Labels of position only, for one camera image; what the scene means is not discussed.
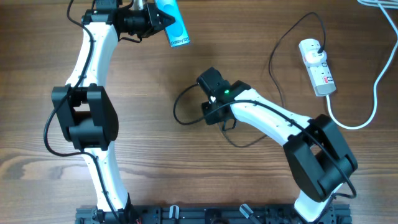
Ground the turquoise screen smartphone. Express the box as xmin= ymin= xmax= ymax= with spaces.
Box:
xmin=155 ymin=0 xmax=190 ymax=48

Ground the white power strip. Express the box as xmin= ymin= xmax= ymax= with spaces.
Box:
xmin=298 ymin=39 xmax=336 ymax=96

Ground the black USB charging cable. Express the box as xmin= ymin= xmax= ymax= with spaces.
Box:
xmin=217 ymin=11 xmax=326 ymax=149

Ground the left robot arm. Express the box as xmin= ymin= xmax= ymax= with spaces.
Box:
xmin=50 ymin=1 xmax=185 ymax=223

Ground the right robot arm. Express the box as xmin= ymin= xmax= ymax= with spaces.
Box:
xmin=197 ymin=67 xmax=358 ymax=223

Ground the white USB charger plug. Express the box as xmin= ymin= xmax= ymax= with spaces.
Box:
xmin=303 ymin=50 xmax=327 ymax=67

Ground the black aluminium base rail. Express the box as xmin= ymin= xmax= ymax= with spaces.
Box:
xmin=75 ymin=204 xmax=353 ymax=224

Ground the white power strip cord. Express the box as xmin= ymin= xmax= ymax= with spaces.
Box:
xmin=325 ymin=0 xmax=398 ymax=130

